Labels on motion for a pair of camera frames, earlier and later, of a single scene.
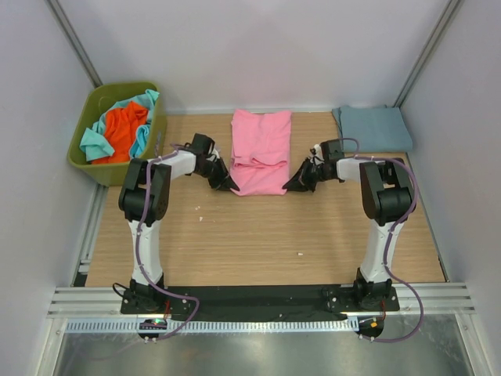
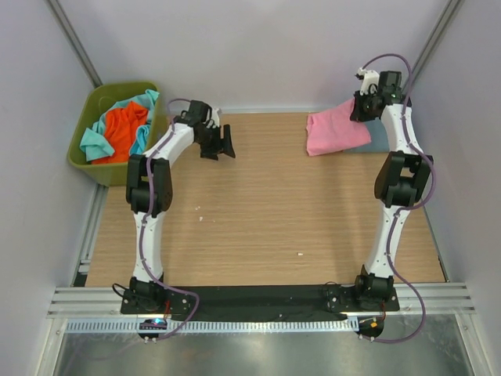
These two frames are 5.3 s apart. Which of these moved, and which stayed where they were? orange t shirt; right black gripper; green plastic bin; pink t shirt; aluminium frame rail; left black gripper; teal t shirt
Moved: left black gripper; right black gripper; pink t shirt
Stayed: orange t shirt; teal t shirt; aluminium frame rail; green plastic bin
